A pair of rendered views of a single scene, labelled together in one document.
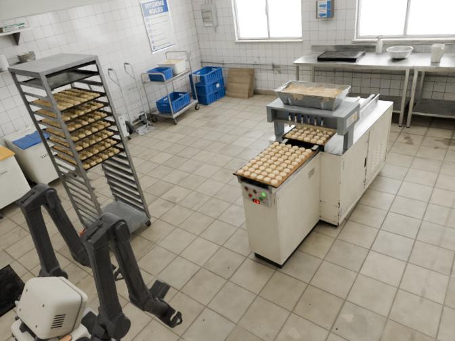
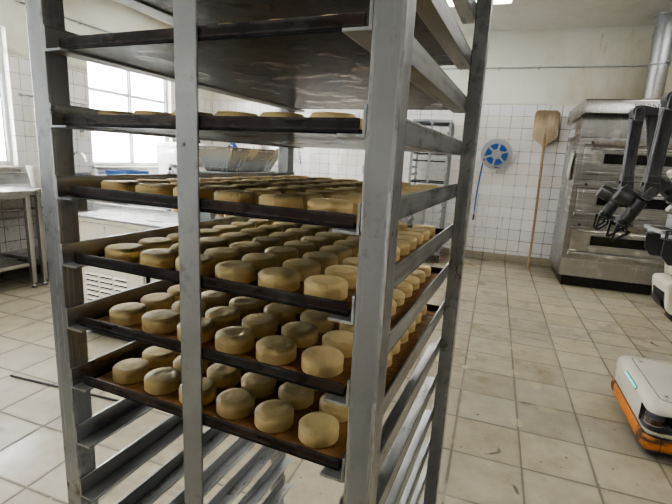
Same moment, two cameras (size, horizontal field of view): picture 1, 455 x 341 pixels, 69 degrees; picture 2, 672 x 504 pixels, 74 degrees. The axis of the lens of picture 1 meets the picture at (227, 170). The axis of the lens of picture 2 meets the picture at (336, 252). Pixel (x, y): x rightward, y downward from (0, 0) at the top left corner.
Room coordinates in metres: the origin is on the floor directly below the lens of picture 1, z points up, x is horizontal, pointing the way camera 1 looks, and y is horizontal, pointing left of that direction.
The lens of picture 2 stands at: (3.15, 2.03, 1.29)
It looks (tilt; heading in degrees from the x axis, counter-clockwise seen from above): 12 degrees down; 248
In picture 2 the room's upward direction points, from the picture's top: 3 degrees clockwise
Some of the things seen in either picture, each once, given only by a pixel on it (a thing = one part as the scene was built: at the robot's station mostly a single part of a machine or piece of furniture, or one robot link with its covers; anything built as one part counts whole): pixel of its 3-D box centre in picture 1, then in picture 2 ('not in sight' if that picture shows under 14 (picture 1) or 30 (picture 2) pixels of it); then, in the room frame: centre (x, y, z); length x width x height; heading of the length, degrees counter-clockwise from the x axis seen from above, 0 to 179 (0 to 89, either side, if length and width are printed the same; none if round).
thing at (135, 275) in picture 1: (128, 266); (631, 151); (0.88, 0.40, 1.40); 0.11 x 0.06 x 0.43; 49
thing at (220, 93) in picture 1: (209, 95); not in sight; (6.78, 0.12, 0.10); 0.60 x 0.40 x 0.20; 137
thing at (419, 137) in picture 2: (53, 126); (425, 140); (2.76, 1.42, 1.32); 0.64 x 0.03 x 0.03; 45
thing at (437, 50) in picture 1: (437, 53); (39, 176); (4.20, -2.90, 0.98); 0.20 x 0.14 x 0.20; 179
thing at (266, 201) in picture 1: (256, 195); not in sight; (2.06, -0.19, 0.77); 0.24 x 0.04 x 0.14; 45
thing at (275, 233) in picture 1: (284, 203); not in sight; (2.32, -0.45, 0.45); 0.70 x 0.34 x 0.90; 135
